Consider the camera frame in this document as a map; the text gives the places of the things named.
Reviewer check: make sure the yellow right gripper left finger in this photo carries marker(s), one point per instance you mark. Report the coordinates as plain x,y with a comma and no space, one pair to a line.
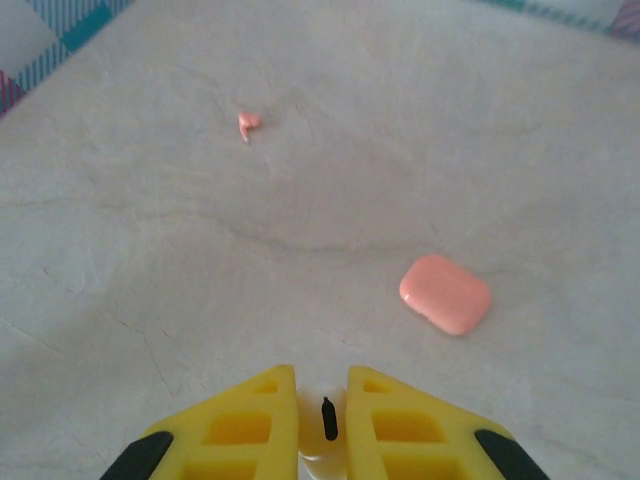
240,425

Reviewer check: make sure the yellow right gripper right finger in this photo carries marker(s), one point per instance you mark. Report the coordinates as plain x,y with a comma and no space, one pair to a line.
400,425

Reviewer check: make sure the pink earbud charging case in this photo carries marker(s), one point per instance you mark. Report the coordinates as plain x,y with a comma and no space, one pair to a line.
445,295

